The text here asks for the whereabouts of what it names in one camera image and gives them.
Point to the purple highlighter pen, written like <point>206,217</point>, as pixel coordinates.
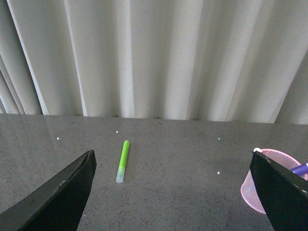
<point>301,169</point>

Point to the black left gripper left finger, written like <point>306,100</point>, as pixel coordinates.
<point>58,204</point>

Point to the green highlighter pen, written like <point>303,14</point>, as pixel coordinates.
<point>122,162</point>

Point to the pink mesh cup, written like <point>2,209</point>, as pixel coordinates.
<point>248,190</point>

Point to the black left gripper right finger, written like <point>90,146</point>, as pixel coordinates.
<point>282,193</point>

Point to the white curtain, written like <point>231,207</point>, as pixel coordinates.
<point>214,60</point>

